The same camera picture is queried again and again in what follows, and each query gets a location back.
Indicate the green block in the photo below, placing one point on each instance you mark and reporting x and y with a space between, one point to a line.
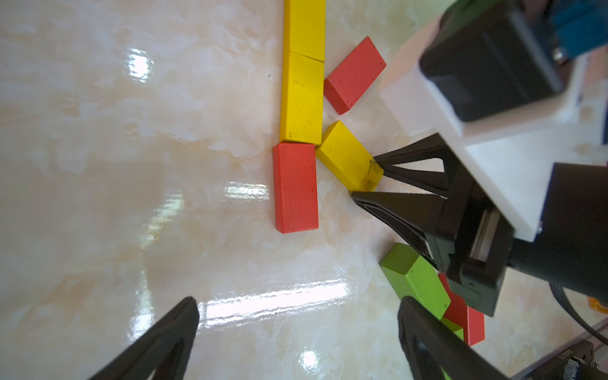
410 275
457 330

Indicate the red block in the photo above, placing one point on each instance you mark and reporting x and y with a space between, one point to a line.
466 322
295 187
354 76

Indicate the green block upper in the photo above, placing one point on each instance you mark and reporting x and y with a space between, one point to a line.
410 275

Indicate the yellow block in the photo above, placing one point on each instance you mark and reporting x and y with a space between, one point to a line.
348 159
301 114
304 28

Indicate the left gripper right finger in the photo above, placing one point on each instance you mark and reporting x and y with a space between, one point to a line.
433 351

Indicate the green block left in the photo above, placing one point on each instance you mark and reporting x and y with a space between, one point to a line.
457 330

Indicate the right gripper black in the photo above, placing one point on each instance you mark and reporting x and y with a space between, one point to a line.
464 235

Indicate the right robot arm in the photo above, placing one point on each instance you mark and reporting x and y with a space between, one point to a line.
570 250

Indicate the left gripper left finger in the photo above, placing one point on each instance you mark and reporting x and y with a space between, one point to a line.
163 351

